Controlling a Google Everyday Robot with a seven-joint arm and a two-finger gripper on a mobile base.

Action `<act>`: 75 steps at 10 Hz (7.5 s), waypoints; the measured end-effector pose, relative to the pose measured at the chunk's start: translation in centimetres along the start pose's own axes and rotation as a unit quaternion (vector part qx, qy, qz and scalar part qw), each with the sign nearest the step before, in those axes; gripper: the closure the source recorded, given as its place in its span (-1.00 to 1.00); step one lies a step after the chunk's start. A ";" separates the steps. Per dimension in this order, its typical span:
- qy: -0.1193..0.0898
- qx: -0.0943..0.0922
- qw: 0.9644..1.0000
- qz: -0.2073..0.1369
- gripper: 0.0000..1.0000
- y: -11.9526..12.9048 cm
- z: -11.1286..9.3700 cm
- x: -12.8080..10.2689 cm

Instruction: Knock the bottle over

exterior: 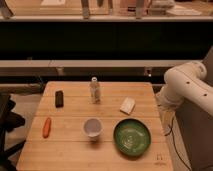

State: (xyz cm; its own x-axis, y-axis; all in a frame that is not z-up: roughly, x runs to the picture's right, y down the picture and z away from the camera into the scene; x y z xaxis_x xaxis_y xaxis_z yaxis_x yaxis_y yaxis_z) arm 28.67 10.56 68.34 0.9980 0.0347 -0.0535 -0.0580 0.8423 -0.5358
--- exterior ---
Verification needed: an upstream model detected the wooden table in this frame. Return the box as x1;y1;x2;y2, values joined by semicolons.
17;82;173;171

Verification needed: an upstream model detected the black rectangular block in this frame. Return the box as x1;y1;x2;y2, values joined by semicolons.
55;91;64;108

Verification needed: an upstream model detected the orange carrot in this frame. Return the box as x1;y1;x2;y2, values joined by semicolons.
42;118;51;138

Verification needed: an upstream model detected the black cable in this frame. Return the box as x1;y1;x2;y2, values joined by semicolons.
165;114;193;171

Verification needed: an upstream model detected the green bowl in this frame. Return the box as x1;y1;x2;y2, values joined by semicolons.
113;118;151;157

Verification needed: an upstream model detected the clear plastic bottle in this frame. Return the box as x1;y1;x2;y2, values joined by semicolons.
90;77;101;104

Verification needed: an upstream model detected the white cup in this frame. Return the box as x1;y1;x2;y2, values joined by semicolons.
83;118;102;139

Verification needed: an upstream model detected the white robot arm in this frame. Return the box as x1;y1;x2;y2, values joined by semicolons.
156;61;213;116

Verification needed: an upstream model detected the white sponge block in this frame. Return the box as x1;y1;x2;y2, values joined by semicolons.
120;97;135;115

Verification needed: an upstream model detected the black office chair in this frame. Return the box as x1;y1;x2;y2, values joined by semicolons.
0;93;25;171

